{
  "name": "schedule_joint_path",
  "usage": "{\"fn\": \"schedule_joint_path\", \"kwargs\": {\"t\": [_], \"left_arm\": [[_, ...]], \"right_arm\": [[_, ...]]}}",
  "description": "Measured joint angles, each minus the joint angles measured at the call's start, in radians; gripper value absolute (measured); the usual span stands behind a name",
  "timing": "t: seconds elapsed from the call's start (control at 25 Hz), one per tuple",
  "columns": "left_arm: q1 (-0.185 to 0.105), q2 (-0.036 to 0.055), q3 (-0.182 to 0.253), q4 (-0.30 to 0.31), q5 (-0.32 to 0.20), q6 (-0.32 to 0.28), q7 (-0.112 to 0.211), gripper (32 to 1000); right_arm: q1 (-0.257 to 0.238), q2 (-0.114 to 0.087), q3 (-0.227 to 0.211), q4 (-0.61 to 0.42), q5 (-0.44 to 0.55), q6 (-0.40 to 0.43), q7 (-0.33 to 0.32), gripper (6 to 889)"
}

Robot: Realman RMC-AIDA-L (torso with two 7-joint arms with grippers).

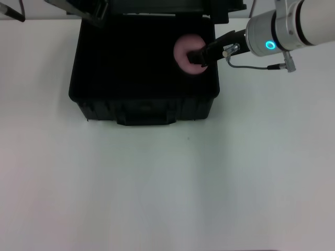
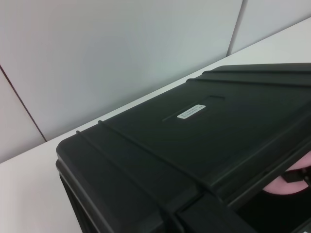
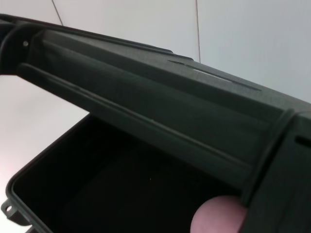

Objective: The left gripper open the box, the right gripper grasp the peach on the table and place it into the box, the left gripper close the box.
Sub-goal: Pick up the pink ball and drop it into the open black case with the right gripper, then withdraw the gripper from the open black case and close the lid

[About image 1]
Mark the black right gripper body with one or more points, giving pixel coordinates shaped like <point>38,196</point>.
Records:
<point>227,44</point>

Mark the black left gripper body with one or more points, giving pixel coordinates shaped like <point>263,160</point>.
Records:
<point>78,8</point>

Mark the pink peach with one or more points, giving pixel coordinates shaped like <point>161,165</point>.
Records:
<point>183,47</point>

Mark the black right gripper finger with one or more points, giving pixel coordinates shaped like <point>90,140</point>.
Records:
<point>200,64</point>
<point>196,54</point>

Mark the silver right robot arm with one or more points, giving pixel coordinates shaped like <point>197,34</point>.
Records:
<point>288,23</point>

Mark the black plastic carrying case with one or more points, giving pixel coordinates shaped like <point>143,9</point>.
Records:
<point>131,78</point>

